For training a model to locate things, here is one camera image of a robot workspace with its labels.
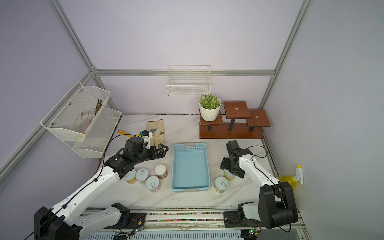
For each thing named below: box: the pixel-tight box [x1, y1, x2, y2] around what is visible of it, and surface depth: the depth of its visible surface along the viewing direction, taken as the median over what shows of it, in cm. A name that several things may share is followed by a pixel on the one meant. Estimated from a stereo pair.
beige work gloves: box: [146, 119, 166, 147], surface depth 114 cm
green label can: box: [214, 176, 229, 194], surface depth 82 cm
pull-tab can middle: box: [135, 168, 149, 185], surface depth 86 cm
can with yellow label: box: [223, 168, 235, 181], surface depth 85 cm
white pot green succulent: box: [199, 93, 222, 122], surface depth 90 cm
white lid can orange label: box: [154, 164, 168, 180], surface depth 86 cm
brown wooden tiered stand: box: [199, 101, 271, 139], surface depth 100 cm
